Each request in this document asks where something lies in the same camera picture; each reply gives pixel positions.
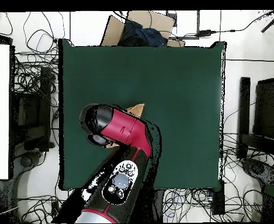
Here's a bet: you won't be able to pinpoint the tan terry towel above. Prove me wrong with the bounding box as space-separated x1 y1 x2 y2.
105 103 145 149

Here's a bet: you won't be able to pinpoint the dark green table cloth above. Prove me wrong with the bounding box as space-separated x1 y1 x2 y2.
58 38 227 191

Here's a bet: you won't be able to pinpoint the dark blue garment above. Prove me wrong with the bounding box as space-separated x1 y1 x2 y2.
117 19 168 47

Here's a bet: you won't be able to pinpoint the brown cardboard box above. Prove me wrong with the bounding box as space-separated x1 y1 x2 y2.
100 10 186 47

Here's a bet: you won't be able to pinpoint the black rectangular box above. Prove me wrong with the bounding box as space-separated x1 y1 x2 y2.
211 179 226 216

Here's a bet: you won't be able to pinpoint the black power adapter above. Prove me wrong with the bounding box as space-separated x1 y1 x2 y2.
195 29 217 37

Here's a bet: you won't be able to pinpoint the tangled black floor cables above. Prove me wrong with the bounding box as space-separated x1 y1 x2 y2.
162 132 268 223
12 11 66 94

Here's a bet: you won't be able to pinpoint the black stand frame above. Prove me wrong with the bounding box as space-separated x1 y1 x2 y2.
236 76 274 160
10 66 56 152

